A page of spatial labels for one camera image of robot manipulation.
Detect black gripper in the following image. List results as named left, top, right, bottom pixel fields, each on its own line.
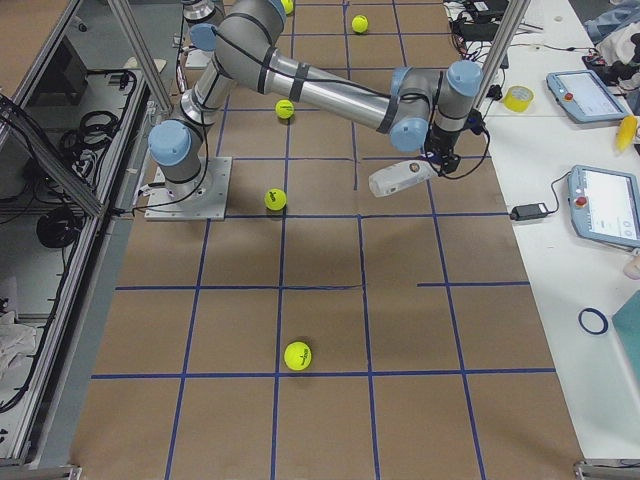
left=424, top=123, right=461, bottom=175

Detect white tennis ball can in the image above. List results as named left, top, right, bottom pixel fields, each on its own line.
left=368, top=160, right=437, bottom=198

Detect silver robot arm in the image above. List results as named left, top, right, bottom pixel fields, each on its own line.
left=181, top=0, right=226, bottom=26
left=147, top=1, right=487, bottom=220

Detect yellow tennis ball near right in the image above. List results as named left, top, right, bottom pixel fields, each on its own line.
left=351, top=14, right=369, bottom=34

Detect yellow tennis ball centre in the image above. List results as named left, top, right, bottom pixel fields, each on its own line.
left=274, top=99, right=295, bottom=120

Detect yellow tennis ball by base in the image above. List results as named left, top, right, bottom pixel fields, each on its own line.
left=264, top=188, right=287, bottom=211

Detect yellow tennis ball far right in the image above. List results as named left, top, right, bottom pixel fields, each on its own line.
left=281, top=0, right=294, bottom=15

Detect yellow tennis ball near left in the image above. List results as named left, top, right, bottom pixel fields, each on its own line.
left=283, top=341, right=312, bottom=371

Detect yellow tape roll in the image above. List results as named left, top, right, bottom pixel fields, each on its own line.
left=503, top=85, right=534, bottom=113

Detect black power adapter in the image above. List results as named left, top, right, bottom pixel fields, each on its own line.
left=509, top=202, right=550, bottom=221

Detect far teach pendant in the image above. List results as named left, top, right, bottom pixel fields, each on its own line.
left=546, top=70, right=627, bottom=123

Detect teach pendant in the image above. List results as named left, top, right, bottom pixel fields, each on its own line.
left=546, top=70, right=627, bottom=123
left=567, top=165, right=639, bottom=249

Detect near teach pendant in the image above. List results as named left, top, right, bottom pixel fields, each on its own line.
left=567, top=165, right=639, bottom=249

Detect yellow banana toy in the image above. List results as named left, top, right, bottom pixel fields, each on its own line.
left=614, top=115, right=639, bottom=153

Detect teal box corner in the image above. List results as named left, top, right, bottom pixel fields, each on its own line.
left=613, top=291, right=640, bottom=377

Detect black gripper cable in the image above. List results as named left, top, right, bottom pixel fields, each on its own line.
left=434, top=112, right=494, bottom=180

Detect aluminium frame post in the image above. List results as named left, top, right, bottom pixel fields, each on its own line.
left=473, top=0, right=530, bottom=110

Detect blue tape ring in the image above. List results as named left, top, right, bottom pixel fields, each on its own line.
left=578, top=308, right=609, bottom=336

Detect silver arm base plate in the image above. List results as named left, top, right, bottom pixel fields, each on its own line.
left=185, top=49, right=213, bottom=70
left=144, top=155, right=233, bottom=222

